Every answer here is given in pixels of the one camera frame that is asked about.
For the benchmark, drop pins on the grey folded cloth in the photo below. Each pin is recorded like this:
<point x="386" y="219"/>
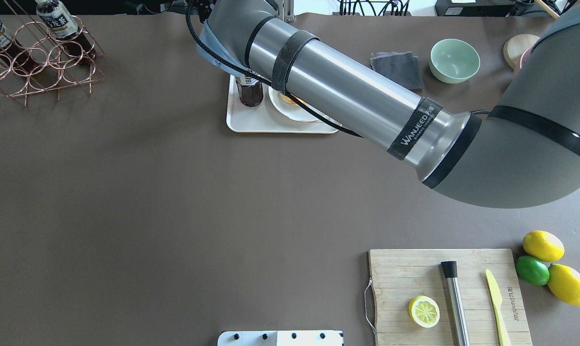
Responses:
<point x="400" y="67"/>

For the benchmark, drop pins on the wooden cup tree stand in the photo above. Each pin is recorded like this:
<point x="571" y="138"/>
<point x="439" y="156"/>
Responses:
<point x="515" y="46"/>

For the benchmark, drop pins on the pink bowl of ice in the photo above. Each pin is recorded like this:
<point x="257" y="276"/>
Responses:
<point x="522" y="61"/>

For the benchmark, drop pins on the braided ring bread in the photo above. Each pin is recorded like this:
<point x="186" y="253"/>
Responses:
<point x="287" y="99"/>

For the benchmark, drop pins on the green lime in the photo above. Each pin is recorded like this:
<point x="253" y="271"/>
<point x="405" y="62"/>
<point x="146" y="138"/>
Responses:
<point x="532" y="270"/>

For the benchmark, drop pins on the aluminium frame post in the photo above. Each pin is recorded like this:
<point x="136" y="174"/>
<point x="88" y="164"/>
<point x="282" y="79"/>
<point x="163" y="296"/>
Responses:
<point x="287" y="11"/>

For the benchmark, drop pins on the cream rabbit tray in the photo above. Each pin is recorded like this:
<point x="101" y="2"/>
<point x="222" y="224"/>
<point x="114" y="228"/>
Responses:
<point x="265" y="117"/>

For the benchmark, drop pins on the copper wire bottle rack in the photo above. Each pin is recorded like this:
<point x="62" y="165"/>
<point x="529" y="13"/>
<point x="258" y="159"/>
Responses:
<point x="56" y="71"/>

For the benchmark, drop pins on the tea bottle white cap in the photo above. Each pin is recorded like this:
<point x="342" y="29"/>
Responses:
<point x="250" y="91"/>

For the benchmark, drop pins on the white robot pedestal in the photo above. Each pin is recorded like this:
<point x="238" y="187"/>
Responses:
<point x="301" y="337"/>

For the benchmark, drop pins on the white plate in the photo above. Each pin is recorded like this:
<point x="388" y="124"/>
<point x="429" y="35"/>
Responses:
<point x="294" y="113"/>

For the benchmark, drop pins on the half lemon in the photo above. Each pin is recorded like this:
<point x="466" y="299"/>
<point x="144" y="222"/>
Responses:
<point x="424" y="311"/>

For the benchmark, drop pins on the yellow-green plastic knife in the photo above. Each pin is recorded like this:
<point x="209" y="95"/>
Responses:
<point x="497" y="301"/>

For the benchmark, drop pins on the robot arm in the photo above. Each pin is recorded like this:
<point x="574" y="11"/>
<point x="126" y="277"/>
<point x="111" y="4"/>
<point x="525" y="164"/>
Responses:
<point x="525" y="153"/>

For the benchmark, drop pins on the mint green bowl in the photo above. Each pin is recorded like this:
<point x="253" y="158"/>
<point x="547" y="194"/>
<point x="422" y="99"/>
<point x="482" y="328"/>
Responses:
<point x="453" y="61"/>

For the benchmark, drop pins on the tea bottle in rack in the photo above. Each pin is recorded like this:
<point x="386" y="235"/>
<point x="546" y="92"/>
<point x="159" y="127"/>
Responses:
<point x="11" y="54"/>
<point x="64" y="28"/>

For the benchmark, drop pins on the steel muddler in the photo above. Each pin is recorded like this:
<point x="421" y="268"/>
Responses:
<point x="449" y="269"/>

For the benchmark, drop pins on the bamboo cutting board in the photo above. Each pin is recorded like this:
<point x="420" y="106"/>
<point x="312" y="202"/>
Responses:
<point x="399" y="275"/>

